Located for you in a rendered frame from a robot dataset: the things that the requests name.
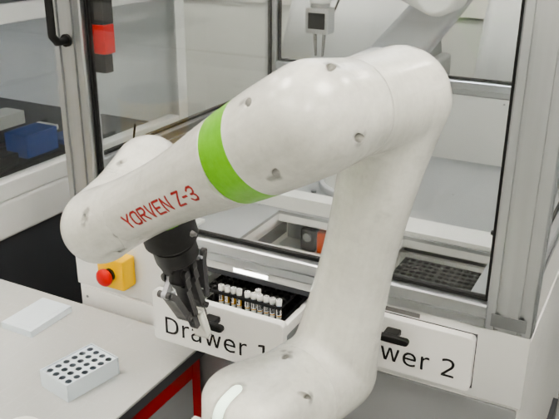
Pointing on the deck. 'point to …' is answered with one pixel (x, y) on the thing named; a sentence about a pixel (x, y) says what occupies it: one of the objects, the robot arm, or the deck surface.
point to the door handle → (54, 27)
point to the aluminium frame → (507, 293)
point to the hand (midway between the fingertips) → (199, 322)
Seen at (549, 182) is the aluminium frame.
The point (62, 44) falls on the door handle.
